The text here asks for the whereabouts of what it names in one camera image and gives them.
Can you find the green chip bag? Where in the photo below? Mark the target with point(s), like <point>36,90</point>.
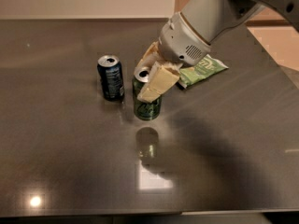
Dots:
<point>206,68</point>

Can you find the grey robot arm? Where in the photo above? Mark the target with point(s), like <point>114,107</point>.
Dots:
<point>210,19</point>

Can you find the blue pepsi can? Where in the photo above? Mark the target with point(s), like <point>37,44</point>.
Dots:
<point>110,71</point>

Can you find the green soda can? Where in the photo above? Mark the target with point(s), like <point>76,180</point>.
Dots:
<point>143,110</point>

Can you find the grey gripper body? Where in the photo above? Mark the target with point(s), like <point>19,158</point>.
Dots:
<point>179,41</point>

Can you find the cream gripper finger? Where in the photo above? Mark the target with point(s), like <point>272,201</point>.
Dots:
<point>150,57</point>
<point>162,77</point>

